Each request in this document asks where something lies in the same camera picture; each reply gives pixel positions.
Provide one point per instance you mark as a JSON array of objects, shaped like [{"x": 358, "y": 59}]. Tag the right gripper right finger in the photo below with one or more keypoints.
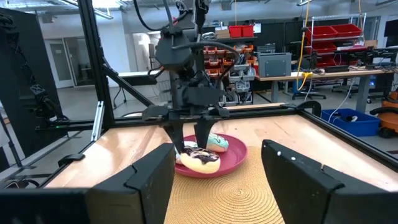
[{"x": 298, "y": 186}]

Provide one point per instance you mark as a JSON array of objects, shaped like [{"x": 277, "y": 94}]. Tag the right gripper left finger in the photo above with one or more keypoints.
[{"x": 146, "y": 186}]

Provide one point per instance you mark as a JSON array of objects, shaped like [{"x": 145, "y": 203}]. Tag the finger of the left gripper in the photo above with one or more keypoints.
[
  {"x": 203, "y": 132},
  {"x": 177, "y": 137}
]

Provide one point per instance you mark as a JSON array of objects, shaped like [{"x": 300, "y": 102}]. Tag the large white frosted donut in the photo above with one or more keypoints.
[{"x": 190, "y": 144}]

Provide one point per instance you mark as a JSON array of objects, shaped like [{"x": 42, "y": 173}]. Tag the large teal frosted donut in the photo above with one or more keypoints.
[{"x": 219, "y": 144}]

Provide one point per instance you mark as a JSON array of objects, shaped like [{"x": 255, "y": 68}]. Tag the large chocolate frosted donut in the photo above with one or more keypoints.
[{"x": 199, "y": 163}]

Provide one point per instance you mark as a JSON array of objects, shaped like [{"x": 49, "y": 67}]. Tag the black benchtop robot arm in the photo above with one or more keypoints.
[{"x": 373, "y": 54}]

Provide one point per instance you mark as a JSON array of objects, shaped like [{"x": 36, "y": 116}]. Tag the black background robot arm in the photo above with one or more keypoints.
[{"x": 43, "y": 99}]

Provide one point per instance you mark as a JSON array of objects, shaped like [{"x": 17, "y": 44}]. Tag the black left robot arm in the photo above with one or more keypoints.
[{"x": 174, "y": 53}]

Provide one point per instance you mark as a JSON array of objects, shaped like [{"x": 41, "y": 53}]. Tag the black shelf with orange drawers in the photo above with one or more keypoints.
[{"x": 213, "y": 63}]

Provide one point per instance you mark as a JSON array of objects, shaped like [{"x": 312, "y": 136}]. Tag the red round plate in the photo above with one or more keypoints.
[{"x": 233, "y": 158}]

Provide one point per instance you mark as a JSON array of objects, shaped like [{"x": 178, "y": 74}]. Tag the cardboard box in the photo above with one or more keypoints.
[{"x": 222, "y": 33}]

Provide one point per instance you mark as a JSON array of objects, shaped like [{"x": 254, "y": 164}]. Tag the white table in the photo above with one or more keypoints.
[{"x": 136, "y": 74}]

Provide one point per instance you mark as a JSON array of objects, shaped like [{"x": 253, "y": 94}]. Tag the red storage bin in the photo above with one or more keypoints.
[
  {"x": 323, "y": 48},
  {"x": 234, "y": 31},
  {"x": 247, "y": 31},
  {"x": 325, "y": 62},
  {"x": 321, "y": 32},
  {"x": 346, "y": 30}
]

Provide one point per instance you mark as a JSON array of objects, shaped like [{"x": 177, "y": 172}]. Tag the round woven straw placemat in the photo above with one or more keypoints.
[{"x": 224, "y": 202}]

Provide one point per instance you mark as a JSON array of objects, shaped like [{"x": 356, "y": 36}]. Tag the black table clamp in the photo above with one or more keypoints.
[{"x": 72, "y": 157}]

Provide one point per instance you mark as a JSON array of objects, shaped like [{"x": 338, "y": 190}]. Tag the grey equipment box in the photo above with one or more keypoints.
[{"x": 275, "y": 65}]

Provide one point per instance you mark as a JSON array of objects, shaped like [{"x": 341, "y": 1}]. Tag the blue plastic bin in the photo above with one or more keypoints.
[{"x": 357, "y": 126}]

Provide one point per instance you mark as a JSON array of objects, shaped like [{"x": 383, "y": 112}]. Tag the blue office chair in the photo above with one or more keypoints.
[{"x": 303, "y": 87}]

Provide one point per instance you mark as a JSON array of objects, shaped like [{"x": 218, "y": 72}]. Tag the orange shop vacuum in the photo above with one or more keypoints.
[{"x": 390, "y": 116}]

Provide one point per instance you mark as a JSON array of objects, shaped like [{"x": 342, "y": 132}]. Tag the wooden workbench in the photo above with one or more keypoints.
[{"x": 342, "y": 74}]

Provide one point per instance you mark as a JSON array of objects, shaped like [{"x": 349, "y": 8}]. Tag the glass door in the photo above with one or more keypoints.
[{"x": 62, "y": 62}]

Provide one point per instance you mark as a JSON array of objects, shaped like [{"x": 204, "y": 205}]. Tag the black tripod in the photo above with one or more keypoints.
[{"x": 11, "y": 143}]

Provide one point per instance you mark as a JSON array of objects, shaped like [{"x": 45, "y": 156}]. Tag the black partition panel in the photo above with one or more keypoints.
[{"x": 18, "y": 77}]

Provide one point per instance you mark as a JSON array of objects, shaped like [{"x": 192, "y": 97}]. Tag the silver metal bracket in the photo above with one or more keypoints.
[{"x": 97, "y": 121}]

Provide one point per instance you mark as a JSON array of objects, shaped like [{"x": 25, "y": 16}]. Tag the black corner bracket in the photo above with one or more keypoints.
[{"x": 314, "y": 105}]

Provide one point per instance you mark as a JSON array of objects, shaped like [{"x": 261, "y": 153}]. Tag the black aluminium rig frame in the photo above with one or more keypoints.
[{"x": 94, "y": 62}]

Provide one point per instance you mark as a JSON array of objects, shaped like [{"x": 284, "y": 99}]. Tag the black wall monitor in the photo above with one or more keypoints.
[{"x": 391, "y": 31}]

